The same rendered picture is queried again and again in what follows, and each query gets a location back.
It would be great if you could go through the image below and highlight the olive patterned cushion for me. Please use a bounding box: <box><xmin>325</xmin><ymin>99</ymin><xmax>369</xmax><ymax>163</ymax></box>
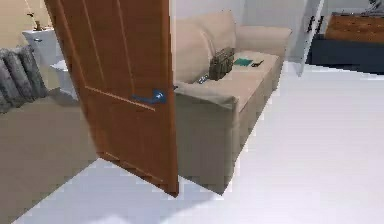
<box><xmin>208</xmin><ymin>47</ymin><xmax>236</xmax><ymax>82</ymax></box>

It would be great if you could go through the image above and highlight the green flat book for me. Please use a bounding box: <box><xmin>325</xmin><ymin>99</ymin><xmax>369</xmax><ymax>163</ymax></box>
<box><xmin>232</xmin><ymin>57</ymin><xmax>254</xmax><ymax>67</ymax></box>

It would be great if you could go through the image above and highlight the blue door handle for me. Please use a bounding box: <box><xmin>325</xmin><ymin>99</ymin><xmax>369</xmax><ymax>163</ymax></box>
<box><xmin>131</xmin><ymin>88</ymin><xmax>168</xmax><ymax>105</ymax></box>

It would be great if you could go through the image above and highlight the white toilet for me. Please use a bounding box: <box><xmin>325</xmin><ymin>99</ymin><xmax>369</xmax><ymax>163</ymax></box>
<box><xmin>21</xmin><ymin>27</ymin><xmax>80</xmax><ymax>102</ymax></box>

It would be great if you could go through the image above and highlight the beige sofa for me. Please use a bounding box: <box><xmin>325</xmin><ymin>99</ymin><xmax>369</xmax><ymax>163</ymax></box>
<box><xmin>174</xmin><ymin>10</ymin><xmax>293</xmax><ymax>196</ymax></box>

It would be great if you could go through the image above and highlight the brown wooden room door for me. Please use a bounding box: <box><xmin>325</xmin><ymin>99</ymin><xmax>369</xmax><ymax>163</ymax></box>
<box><xmin>43</xmin><ymin>0</ymin><xmax>180</xmax><ymax>198</ymax></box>

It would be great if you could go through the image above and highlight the white room door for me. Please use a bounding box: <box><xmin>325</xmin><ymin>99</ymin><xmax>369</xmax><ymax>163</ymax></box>
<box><xmin>293</xmin><ymin>0</ymin><xmax>325</xmax><ymax>77</ymax></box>

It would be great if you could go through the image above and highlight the brown wooden chest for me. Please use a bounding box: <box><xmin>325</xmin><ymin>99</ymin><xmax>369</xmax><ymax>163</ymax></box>
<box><xmin>324</xmin><ymin>12</ymin><xmax>384</xmax><ymax>44</ymax></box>

